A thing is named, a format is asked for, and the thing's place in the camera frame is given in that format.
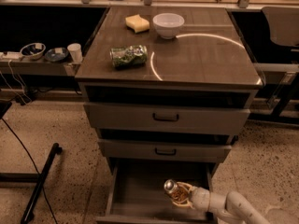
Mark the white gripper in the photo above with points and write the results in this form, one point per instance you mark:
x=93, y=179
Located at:
x=199, y=197

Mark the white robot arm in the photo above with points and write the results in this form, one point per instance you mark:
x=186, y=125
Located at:
x=232, y=208

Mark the bottom drawer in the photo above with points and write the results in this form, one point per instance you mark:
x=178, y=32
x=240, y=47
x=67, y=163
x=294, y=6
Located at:
x=137, y=193

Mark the drawer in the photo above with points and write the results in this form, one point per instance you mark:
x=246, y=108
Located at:
x=163, y=151
x=137, y=193
x=166, y=119

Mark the middle drawer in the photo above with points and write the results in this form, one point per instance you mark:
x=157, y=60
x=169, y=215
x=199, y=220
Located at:
x=163, y=151

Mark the top drawer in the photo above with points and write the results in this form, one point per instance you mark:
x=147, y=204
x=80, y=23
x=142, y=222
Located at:
x=166, y=119

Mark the grey drawer cabinet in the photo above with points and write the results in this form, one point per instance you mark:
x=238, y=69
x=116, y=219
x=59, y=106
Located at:
x=205, y=66

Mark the green soda can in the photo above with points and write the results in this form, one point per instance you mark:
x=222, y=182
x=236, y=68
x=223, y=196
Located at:
x=128, y=56

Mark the black stand leg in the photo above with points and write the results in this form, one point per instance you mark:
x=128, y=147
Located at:
x=41, y=177

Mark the yellow sponge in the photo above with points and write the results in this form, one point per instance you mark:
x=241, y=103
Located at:
x=137, y=23

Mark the white paper cup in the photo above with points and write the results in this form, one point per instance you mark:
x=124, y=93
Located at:
x=75, y=52

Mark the white rimmed bowl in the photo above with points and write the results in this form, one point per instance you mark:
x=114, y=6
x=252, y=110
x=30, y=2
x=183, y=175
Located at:
x=33, y=51

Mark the grey side shelf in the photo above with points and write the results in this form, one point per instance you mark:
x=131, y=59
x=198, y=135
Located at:
x=38, y=68

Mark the white power strip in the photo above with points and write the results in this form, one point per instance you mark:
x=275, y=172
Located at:
x=10, y=55

